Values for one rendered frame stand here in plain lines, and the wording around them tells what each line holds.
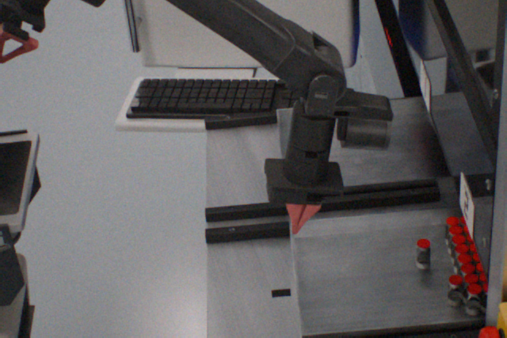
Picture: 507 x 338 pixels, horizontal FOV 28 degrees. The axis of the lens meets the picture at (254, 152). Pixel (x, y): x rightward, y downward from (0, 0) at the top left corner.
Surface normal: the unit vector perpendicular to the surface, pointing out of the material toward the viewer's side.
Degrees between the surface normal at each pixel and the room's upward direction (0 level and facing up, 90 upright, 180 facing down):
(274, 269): 0
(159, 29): 90
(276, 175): 11
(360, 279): 0
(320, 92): 87
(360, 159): 0
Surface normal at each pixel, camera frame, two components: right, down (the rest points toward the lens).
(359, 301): -0.08, -0.81
